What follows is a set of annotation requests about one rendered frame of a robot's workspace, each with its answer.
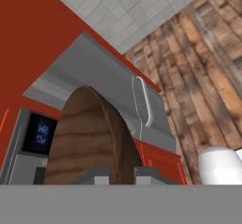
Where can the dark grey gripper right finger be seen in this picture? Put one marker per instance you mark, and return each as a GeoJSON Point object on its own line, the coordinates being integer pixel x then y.
{"type": "Point", "coordinates": [145, 174]}

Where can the red cabinet run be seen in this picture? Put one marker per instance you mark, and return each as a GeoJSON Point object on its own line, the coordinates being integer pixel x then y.
{"type": "Point", "coordinates": [31, 32]}

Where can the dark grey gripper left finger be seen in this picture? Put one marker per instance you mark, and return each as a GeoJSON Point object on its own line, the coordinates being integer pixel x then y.
{"type": "Point", "coordinates": [100, 175]}

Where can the red cabinet with drawers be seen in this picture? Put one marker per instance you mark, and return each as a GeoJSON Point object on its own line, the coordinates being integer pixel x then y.
{"type": "Point", "coordinates": [164, 163]}

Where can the brown wooden bowl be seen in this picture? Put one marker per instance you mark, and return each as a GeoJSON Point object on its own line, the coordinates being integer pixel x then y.
{"type": "Point", "coordinates": [85, 133]}

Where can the white round container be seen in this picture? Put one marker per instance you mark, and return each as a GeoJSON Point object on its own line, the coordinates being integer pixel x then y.
{"type": "Point", "coordinates": [220, 166]}

